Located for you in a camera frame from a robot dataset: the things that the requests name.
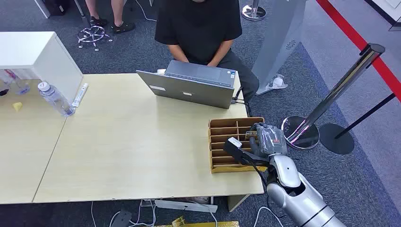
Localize white tube with print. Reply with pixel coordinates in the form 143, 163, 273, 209
71, 83, 89, 108

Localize grey kiosk panel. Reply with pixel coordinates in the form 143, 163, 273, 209
251, 0, 308, 96

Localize standing person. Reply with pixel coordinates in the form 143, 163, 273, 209
84, 0, 136, 35

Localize white floor cable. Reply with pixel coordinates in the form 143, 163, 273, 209
135, 0, 157, 23

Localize chrome stanchion base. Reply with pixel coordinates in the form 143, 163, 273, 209
241, 0, 267, 22

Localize black laptop cable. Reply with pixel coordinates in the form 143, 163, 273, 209
231, 87, 253, 117

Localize white power strip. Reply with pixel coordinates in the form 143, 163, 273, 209
154, 199, 218, 214

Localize clear plastic water bottle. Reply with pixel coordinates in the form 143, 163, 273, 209
37, 82, 76, 118

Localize wooden table leg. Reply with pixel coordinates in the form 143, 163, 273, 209
227, 194, 252, 213

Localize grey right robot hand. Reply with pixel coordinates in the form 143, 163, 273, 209
249, 122, 288, 159

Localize black stanchion post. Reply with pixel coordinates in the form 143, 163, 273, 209
319, 92, 396, 156

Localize wooden slotted card holder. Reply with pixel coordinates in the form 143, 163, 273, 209
208, 117, 269, 174

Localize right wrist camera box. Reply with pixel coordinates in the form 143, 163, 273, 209
223, 137, 252, 164

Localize gold foil packaging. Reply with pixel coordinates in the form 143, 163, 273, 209
155, 216, 241, 227

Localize chrome swivel chair base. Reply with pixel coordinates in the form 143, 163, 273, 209
77, 26, 113, 52

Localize white cabinet box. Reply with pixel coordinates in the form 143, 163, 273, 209
0, 31, 84, 105

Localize grey laptop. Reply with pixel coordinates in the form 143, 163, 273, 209
136, 60, 236, 110

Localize chrome stanchion post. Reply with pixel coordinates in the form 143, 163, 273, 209
281, 43, 386, 150

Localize red barrier belt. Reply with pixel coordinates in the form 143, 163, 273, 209
315, 0, 401, 103

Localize seated person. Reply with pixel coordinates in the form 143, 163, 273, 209
154, 0, 260, 103

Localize clear plastic cup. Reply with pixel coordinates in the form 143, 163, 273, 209
0, 69, 31, 96

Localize white kiosk foot fitting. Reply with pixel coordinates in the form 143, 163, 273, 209
269, 74, 288, 90

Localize white cable by arm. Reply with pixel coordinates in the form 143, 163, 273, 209
253, 206, 285, 227

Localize white cables under table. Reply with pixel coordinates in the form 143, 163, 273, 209
90, 200, 157, 227

